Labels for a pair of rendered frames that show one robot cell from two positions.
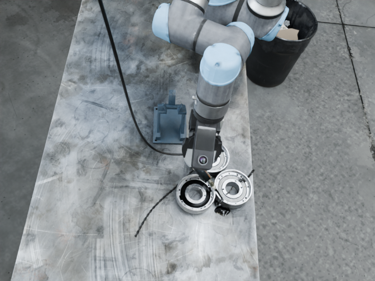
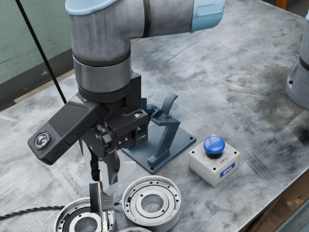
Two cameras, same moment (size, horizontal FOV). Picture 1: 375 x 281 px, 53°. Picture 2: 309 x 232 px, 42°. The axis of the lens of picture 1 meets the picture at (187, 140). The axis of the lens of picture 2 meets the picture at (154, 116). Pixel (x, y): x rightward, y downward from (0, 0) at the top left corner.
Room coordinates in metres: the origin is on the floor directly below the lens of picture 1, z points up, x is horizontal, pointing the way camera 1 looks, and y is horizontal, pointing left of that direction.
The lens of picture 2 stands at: (0.36, -0.45, 1.42)
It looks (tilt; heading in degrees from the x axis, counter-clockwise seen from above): 43 degrees down; 63
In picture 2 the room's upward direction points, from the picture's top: 7 degrees counter-clockwise
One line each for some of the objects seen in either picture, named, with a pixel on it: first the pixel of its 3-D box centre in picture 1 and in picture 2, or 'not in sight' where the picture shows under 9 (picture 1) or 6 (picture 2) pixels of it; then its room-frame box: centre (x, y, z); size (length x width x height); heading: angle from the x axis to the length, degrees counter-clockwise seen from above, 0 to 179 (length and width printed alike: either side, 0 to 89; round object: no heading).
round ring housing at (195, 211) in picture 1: (195, 194); (87, 229); (0.40, -0.05, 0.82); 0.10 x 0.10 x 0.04
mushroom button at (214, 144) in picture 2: not in sight; (214, 150); (0.67, -0.06, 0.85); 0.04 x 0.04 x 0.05
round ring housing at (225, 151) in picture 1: (210, 158); (152, 205); (0.52, -0.07, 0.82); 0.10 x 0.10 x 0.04
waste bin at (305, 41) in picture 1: (275, 46); not in sight; (1.67, -0.39, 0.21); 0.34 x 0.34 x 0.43
